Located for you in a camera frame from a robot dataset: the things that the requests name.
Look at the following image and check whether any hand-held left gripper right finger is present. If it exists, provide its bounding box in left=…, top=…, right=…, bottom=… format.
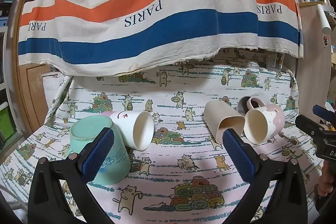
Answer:
left=222, top=129, right=308, bottom=224

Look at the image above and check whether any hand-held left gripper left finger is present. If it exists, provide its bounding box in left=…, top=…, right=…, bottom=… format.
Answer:
left=28, top=127, right=115, bottom=224

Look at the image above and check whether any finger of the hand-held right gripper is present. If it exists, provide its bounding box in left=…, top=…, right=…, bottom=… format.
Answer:
left=312, top=105, right=336, bottom=125
left=295, top=114, right=328, bottom=141

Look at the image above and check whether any mint green cup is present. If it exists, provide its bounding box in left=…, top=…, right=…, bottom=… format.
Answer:
left=69, top=117, right=131, bottom=186

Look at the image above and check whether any white cup with arrow mark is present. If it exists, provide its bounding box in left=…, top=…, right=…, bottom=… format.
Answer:
left=109, top=110, right=155, bottom=151

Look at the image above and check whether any beige cup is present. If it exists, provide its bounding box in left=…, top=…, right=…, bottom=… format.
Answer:
left=204, top=100, right=246, bottom=144

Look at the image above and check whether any person's right hand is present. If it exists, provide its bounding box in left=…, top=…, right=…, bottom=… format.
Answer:
left=317, top=160, right=336, bottom=198

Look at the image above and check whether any pink speckled mug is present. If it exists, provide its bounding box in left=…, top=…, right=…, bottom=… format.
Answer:
left=244, top=104, right=285, bottom=145

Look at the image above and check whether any grey mug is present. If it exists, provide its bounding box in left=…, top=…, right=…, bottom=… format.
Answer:
left=237, top=93, right=269, bottom=115

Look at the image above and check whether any wooden board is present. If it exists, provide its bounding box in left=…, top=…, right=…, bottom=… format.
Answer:
left=297, top=1, right=334, bottom=119

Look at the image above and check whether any cat print cloth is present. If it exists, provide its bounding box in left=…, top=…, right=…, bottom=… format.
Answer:
left=0, top=47, right=324, bottom=224

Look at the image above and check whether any white tube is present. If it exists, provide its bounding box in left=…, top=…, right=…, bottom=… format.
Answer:
left=317, top=5, right=333, bottom=33

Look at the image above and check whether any wooden cabinet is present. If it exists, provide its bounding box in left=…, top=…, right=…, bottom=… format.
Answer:
left=10, top=0, right=53, bottom=138

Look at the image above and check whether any green storage bin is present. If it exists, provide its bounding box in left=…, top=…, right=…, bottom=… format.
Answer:
left=0, top=105, right=17, bottom=136

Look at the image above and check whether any striped cloth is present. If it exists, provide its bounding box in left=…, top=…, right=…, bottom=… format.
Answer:
left=18, top=0, right=305, bottom=77

